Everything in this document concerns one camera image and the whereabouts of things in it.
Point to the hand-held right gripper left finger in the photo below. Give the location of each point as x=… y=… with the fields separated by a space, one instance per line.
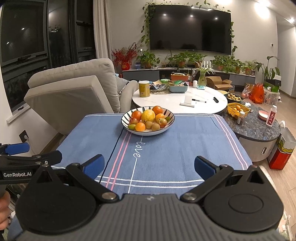
x=94 y=167

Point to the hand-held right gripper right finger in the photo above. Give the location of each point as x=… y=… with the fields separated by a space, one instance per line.
x=203 y=168

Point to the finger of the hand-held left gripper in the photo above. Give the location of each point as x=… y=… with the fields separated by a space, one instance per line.
x=54 y=156
x=16 y=148

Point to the small green oval fruit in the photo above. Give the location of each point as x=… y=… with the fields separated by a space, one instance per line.
x=167 y=118
x=131 y=126

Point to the red green plum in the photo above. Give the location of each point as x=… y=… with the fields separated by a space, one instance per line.
x=161 y=122
x=133 y=121

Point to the light orange tangerine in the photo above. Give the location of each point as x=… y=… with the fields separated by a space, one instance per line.
x=159 y=116
x=140 y=126

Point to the brown kiwi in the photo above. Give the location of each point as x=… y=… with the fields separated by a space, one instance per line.
x=148 y=125
x=155 y=126

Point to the white bowl with black stripes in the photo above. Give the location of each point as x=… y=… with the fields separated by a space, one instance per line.
x=150 y=133

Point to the dark orange tangerine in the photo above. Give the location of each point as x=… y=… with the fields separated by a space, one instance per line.
x=157 y=110
x=136 y=114

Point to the yellow lemon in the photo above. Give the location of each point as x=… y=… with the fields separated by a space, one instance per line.
x=148 y=115

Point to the black bowl of small fruits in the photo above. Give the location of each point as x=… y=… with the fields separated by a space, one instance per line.
x=234 y=97

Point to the person's left hand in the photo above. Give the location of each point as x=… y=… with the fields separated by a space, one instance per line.
x=4 y=208

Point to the blue striped tablecloth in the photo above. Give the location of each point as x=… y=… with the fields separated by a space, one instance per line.
x=180 y=150

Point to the beige armchair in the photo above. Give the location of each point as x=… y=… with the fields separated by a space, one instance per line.
x=69 y=97

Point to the small spice jar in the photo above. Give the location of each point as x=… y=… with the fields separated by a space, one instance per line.
x=240 y=118

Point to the dark marble coffee table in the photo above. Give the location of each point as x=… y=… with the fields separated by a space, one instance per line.
x=252 y=126

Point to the yellow plastic basket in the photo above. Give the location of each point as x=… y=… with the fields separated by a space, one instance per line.
x=238 y=110

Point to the black marker pen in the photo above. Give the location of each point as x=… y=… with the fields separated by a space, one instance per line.
x=198 y=100

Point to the white stand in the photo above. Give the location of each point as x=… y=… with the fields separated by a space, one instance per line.
x=188 y=100

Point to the small black remote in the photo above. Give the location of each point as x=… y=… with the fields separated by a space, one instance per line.
x=215 y=99

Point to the white round table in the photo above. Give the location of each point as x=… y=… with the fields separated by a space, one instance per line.
x=168 y=100

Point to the pink plate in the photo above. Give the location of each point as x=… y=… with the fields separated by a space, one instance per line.
x=263 y=115

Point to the red and white gift bag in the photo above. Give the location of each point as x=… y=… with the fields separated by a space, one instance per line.
x=283 y=148

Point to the teal plastic basin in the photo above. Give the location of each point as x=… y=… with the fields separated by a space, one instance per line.
x=178 y=88

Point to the small white cup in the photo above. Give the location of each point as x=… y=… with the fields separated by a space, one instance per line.
x=195 y=83

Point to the open cardboard box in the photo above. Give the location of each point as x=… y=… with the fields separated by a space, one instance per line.
x=218 y=83

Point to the clear bottle with red label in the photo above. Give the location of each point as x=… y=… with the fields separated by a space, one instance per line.
x=271 y=115

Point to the grey pillow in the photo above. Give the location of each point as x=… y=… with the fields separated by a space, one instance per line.
x=121 y=84

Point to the glass vase with green plant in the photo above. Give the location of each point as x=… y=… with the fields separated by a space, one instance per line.
x=202 y=77

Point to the orange plastic bag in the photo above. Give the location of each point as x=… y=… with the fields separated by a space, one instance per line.
x=257 y=93

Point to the dark foil snack packets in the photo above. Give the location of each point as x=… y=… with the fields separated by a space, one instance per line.
x=158 y=87

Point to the yellow can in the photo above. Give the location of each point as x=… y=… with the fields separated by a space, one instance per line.
x=144 y=88

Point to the orange storage box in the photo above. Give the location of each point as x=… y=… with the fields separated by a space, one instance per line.
x=179 y=77

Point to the green lidded container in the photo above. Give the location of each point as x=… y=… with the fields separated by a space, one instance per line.
x=164 y=81

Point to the clear plastic container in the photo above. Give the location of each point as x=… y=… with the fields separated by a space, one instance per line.
x=270 y=96

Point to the grey television cabinet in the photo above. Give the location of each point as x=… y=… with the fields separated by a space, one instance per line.
x=143 y=75

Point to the green potted plant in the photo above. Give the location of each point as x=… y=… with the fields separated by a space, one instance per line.
x=218 y=62
x=181 y=58
x=148 y=58
x=235 y=66
x=248 y=68

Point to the green box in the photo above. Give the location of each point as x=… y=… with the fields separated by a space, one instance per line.
x=272 y=84

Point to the red berry plant in vase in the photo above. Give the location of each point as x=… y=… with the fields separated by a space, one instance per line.
x=124 y=56

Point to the tall leafy floor plant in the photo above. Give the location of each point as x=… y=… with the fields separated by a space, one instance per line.
x=268 y=69

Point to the dark framed window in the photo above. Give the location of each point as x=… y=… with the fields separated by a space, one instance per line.
x=23 y=27

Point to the white curtain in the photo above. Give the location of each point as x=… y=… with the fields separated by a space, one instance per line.
x=101 y=30

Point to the green ivy vine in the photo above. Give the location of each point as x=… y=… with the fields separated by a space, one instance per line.
x=146 y=23

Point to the black wall outlet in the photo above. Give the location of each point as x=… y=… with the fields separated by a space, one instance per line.
x=24 y=136

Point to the wall television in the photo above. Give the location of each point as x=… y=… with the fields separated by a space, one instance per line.
x=189 y=30

